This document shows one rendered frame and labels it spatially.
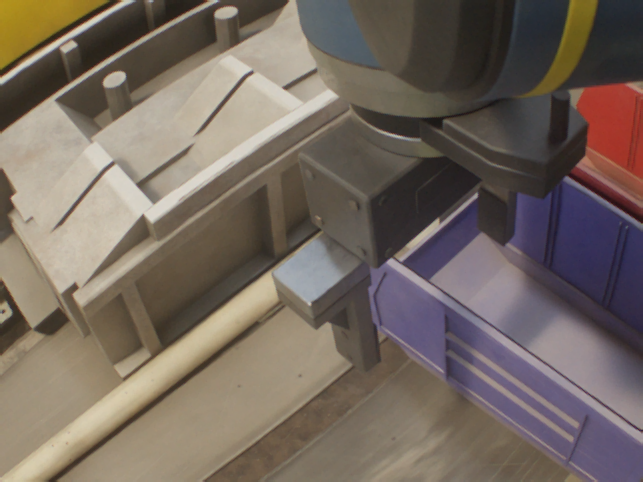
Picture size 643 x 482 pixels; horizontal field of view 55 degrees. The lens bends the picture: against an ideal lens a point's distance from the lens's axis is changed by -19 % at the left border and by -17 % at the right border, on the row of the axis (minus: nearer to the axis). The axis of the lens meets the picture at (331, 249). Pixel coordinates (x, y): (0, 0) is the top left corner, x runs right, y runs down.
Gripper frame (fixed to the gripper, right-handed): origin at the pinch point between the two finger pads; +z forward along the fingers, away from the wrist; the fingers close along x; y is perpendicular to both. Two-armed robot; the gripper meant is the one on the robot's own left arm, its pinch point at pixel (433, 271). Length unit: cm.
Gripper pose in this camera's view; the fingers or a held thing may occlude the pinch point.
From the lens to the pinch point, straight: 46.6
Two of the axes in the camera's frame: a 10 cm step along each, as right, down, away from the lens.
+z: 1.2, 6.4, 7.6
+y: -6.7, -5.1, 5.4
